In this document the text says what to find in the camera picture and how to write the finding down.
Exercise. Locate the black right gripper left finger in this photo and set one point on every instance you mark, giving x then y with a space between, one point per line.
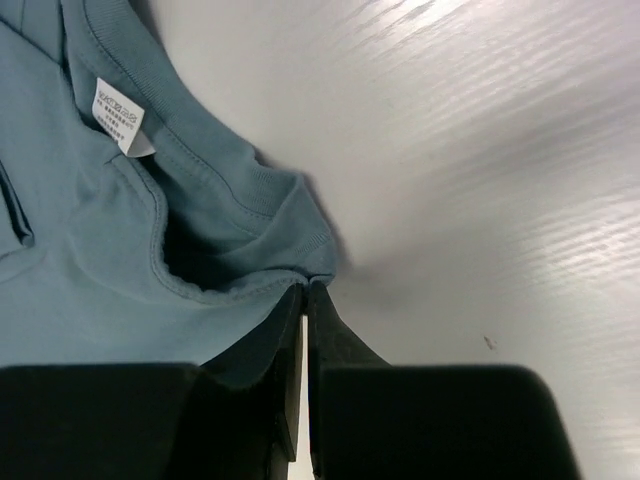
234 417

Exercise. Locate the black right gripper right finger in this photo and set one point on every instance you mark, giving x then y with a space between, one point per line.
369 419

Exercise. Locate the teal blue t-shirt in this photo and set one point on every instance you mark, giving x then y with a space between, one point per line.
172 257

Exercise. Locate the white garment care label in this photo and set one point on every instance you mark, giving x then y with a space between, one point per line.
121 118

